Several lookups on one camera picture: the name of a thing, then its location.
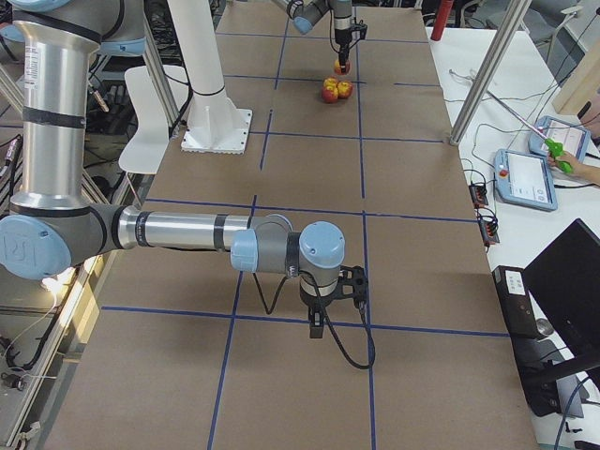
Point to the single red yellow apple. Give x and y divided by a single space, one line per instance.
338 69

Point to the front red apple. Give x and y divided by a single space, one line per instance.
329 94

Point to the far blue teach pendant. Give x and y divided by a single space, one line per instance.
574 139

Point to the blue teach pendant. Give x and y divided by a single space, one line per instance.
574 139
524 179

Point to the white chair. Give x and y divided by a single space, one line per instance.
145 150

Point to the right red yellow apple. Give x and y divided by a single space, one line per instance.
344 89

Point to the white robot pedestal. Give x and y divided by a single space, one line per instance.
214 124

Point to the orange circuit board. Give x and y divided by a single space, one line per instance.
478 188
488 226

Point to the back yellow red apple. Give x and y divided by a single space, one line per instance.
330 82

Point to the black monitor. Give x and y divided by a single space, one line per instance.
564 281

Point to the lower orange circuit board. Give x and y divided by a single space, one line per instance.
488 226

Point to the aluminium frame post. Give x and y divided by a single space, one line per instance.
499 45

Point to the red cylinder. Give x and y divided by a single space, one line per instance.
443 13

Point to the black computer box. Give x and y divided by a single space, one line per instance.
529 328

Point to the green handled reacher tool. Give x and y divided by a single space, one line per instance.
554 148

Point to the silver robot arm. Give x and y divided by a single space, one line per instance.
51 226
306 15

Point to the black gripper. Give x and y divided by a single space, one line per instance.
341 35
315 301

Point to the near blue teach pendant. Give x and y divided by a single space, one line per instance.
524 179

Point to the wooden board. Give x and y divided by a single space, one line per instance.
581 86

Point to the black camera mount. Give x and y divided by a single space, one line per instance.
353 284

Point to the upper orange circuit board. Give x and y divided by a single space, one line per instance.
478 188

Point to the person hand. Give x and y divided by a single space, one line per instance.
567 160

